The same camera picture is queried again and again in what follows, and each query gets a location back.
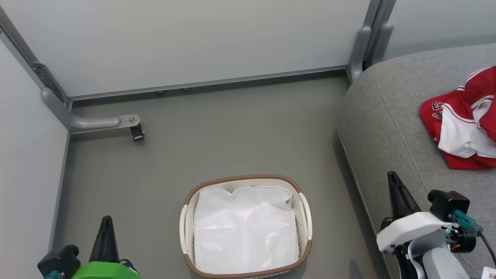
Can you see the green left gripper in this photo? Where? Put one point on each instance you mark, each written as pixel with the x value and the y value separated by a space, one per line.
pixel 104 271

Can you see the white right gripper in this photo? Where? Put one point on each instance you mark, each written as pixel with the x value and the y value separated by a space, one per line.
pixel 410 230

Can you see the red and white jersey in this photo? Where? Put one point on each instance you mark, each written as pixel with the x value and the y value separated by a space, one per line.
pixel 465 124

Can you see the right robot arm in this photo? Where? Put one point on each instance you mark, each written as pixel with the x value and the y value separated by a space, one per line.
pixel 438 263

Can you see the grey fabric sofa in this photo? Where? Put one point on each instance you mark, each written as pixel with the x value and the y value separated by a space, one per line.
pixel 387 128

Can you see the white woven-rim laundry basket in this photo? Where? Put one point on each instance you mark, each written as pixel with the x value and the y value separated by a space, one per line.
pixel 188 232

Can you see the white printed label tag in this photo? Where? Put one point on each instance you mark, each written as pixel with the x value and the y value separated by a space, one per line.
pixel 489 273

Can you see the black caster wheel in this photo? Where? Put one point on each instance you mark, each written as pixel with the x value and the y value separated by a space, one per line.
pixel 136 133

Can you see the grey partition foot tube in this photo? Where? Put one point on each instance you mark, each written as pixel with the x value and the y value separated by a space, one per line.
pixel 85 122

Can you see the white basket liner cloth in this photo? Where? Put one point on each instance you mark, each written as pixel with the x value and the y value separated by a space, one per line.
pixel 244 232

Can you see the grey partition corner posts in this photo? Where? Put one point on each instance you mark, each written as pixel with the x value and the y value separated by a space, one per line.
pixel 368 42

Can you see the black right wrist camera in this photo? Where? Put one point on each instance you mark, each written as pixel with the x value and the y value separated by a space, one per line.
pixel 448 203

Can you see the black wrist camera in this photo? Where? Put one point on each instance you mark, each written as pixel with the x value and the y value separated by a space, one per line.
pixel 448 203
pixel 58 260

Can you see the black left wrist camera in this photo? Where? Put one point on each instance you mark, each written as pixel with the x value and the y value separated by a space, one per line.
pixel 58 260

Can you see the grey partition hinge bracket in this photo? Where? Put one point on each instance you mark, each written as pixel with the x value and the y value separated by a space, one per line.
pixel 48 81

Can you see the aluminium partition bottom rail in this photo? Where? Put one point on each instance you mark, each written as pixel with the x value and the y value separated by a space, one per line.
pixel 209 82

